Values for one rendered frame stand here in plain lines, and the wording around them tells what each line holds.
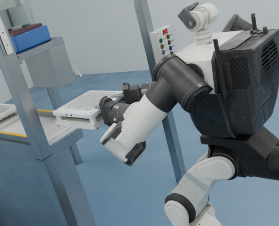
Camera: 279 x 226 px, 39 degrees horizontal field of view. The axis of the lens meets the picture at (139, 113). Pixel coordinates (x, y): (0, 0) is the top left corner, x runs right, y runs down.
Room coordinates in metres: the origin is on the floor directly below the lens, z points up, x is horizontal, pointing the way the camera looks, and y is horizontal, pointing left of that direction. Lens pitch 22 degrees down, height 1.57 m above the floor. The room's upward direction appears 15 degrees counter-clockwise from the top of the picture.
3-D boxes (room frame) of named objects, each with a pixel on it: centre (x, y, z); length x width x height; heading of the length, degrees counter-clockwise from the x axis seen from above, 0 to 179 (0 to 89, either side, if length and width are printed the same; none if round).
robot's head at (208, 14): (1.27, -0.27, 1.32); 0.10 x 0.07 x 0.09; 137
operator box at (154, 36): (2.43, -0.25, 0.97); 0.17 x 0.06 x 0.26; 137
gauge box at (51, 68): (2.03, 0.39, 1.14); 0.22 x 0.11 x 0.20; 47
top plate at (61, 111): (1.68, 0.20, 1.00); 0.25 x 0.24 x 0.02; 137
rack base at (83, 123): (1.68, 0.20, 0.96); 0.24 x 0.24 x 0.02; 47
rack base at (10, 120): (2.28, 0.84, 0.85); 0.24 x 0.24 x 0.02; 47
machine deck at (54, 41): (2.06, 0.63, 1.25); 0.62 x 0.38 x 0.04; 47
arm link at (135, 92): (1.64, -0.02, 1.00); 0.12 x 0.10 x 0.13; 79
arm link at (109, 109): (1.49, 0.09, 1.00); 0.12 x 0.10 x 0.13; 39
